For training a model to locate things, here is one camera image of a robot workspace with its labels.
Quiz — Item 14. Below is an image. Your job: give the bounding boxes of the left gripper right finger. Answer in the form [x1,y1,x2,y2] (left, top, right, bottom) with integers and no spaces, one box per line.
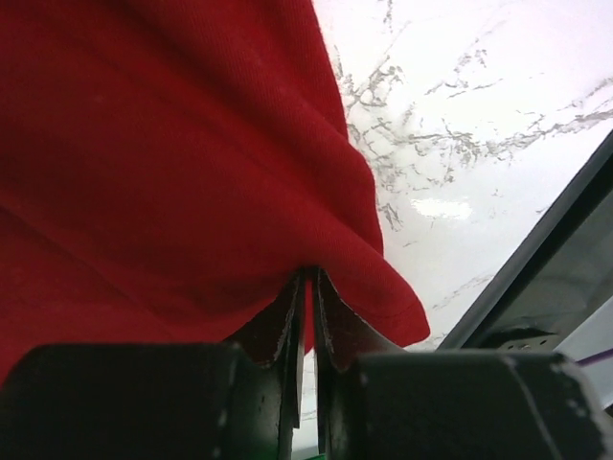
[312,270,612,459]

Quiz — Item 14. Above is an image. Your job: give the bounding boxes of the dark red t shirt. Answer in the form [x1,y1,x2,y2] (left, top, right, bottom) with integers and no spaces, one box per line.
[1,1,430,373]

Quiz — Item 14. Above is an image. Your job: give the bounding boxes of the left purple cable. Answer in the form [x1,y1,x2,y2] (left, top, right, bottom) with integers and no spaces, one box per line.
[579,348,613,367]

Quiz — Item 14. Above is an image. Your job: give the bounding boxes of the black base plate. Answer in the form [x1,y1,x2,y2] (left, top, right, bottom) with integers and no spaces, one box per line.
[440,136,612,352]

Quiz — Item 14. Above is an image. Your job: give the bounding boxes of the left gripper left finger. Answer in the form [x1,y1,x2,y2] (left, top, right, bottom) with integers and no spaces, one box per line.
[1,272,306,459]

